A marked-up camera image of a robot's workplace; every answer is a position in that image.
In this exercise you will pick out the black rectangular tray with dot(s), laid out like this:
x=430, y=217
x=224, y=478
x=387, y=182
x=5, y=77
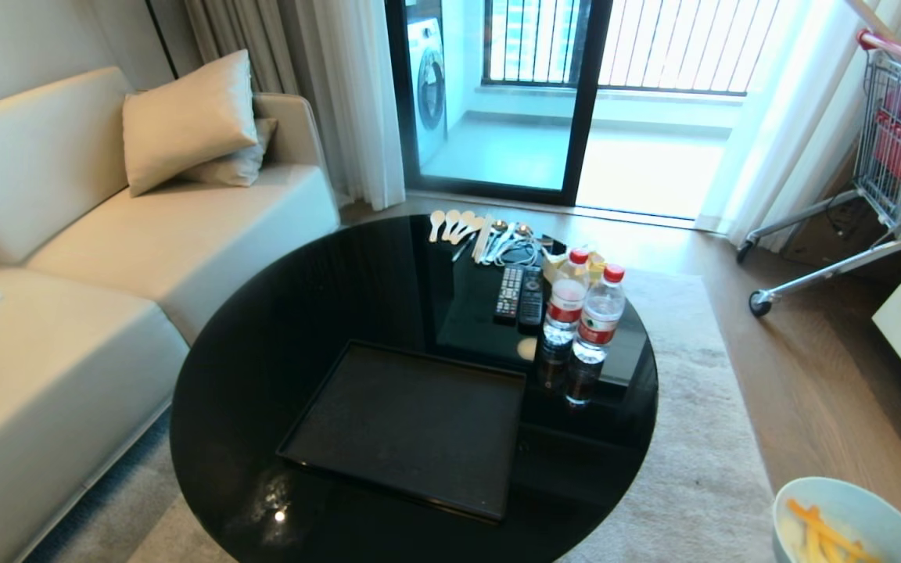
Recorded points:
x=411, y=426

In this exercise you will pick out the beige curtain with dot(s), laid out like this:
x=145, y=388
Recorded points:
x=247, y=31

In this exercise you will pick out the water bottle red cap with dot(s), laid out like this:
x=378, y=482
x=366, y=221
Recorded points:
x=567, y=301
x=599, y=320

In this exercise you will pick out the orange food strip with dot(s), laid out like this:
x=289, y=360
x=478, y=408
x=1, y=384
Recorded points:
x=826, y=530

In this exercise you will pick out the black remote control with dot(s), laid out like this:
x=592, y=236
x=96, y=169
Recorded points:
x=531, y=297

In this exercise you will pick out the white washing machine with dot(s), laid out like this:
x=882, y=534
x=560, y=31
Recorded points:
x=427, y=86

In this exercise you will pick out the white sheer curtain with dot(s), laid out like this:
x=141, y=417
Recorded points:
x=795, y=117
x=357, y=94

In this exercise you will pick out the large cream pillow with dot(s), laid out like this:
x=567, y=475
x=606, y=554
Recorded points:
x=184, y=117

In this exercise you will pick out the black remote with coloured buttons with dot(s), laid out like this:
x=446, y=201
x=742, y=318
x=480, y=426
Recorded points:
x=508, y=293

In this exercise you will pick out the white ceramic spoon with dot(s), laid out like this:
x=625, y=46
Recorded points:
x=436, y=221
x=451, y=220
x=464, y=223
x=474, y=227

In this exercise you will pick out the black framed glass sliding door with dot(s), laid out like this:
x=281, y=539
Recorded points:
x=587, y=117

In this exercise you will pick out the cream leather sofa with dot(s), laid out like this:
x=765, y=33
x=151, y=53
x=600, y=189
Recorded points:
x=106, y=258

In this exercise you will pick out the yellow food strip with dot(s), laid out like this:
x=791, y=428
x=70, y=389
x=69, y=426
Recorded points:
x=813, y=543

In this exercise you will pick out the round black glass table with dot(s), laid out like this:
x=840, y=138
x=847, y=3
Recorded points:
x=263, y=375

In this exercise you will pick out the yellow paper box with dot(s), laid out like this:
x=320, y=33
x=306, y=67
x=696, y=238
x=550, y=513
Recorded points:
x=554, y=270

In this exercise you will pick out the small cream pillow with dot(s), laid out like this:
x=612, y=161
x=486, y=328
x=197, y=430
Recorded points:
x=241, y=166

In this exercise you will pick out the pale blue bowl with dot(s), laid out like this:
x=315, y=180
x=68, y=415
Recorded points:
x=849, y=499

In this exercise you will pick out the black balcony railing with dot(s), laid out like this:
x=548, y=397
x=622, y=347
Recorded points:
x=489, y=39

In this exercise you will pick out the beige rug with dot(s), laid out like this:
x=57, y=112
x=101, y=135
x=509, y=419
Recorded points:
x=701, y=469

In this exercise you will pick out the metal spoon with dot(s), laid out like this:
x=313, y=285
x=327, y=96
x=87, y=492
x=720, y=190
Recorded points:
x=524, y=230
x=499, y=228

